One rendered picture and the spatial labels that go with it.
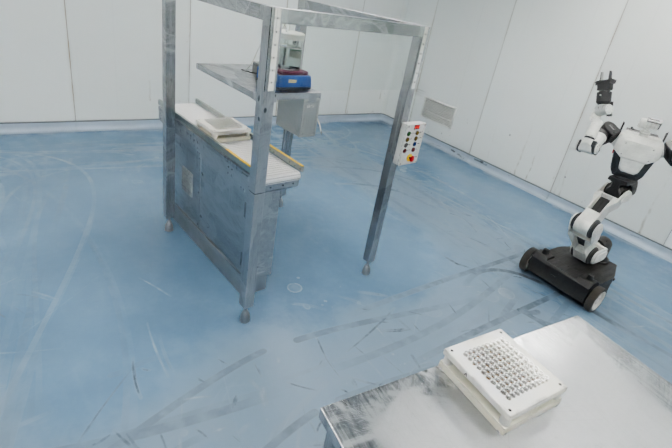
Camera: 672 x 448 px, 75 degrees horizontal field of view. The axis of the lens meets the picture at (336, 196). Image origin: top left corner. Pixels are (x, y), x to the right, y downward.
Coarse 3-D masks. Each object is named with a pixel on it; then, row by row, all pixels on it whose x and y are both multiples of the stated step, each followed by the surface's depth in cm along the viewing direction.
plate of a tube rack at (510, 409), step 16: (480, 336) 135; (496, 336) 136; (448, 352) 126; (464, 368) 122; (512, 368) 125; (544, 368) 127; (480, 384) 117; (496, 384) 118; (528, 384) 120; (544, 384) 121; (560, 384) 122; (496, 400) 113; (512, 400) 114; (528, 400) 115; (544, 400) 116; (512, 416) 110
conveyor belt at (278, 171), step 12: (180, 108) 305; (192, 108) 310; (192, 120) 286; (228, 144) 257; (240, 144) 261; (240, 156) 244; (276, 168) 237; (288, 168) 239; (276, 180) 228; (288, 180) 233
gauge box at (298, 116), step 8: (280, 104) 231; (288, 104) 225; (296, 104) 220; (304, 104) 216; (312, 104) 220; (280, 112) 232; (288, 112) 227; (296, 112) 221; (304, 112) 219; (312, 112) 222; (280, 120) 233; (288, 120) 228; (296, 120) 223; (304, 120) 221; (312, 120) 224; (288, 128) 229; (296, 128) 224; (304, 128) 223; (312, 128) 227; (304, 136) 225
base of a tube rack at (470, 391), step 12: (444, 372) 128; (456, 372) 126; (456, 384) 125; (468, 384) 123; (468, 396) 121; (480, 396) 120; (480, 408) 118; (492, 408) 117; (540, 408) 119; (492, 420) 114; (516, 420) 114; (528, 420) 117; (504, 432) 112
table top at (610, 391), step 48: (528, 336) 150; (576, 336) 154; (432, 384) 124; (576, 384) 133; (624, 384) 136; (336, 432) 106; (384, 432) 108; (432, 432) 110; (480, 432) 112; (528, 432) 115; (576, 432) 117; (624, 432) 120
